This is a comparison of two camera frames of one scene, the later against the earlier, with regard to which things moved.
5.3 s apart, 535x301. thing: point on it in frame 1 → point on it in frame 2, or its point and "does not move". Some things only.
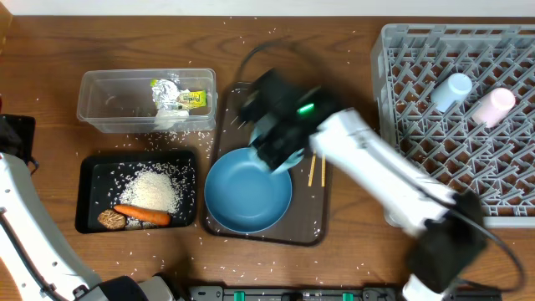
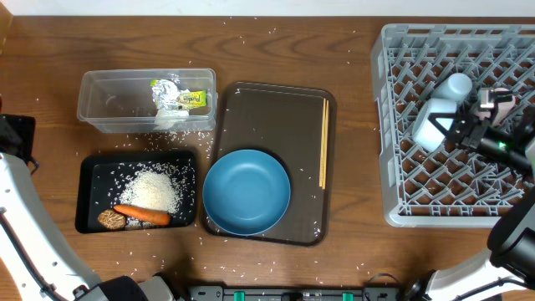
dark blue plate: (244, 196) does not move
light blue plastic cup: (450, 92) does not move
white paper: (165, 118) does not move
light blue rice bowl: (252, 152) → (425, 133)
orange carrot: (145, 214) does not move
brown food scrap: (111, 219) does not move
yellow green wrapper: (188, 99) does not move
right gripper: (274, 160) → (470, 125)
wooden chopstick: (312, 169) → (322, 142)
